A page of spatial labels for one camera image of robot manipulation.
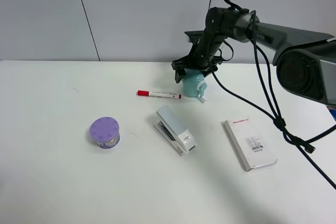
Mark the blue object at table edge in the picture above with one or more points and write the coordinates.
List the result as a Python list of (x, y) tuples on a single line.
[(332, 111)]

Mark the red capped white marker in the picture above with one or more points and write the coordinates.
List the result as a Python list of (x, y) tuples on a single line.
[(159, 94)]

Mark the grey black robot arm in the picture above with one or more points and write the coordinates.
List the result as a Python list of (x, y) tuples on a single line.
[(304, 60)]

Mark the purple lidded round container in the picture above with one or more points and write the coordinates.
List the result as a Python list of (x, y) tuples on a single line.
[(105, 132)]

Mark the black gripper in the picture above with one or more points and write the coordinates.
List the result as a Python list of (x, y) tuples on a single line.
[(204, 48)]

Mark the white flat cardboard box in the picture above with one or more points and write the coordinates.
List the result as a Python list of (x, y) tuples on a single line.
[(249, 144)]

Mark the white grey stapler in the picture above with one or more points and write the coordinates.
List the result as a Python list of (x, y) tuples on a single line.
[(174, 131)]

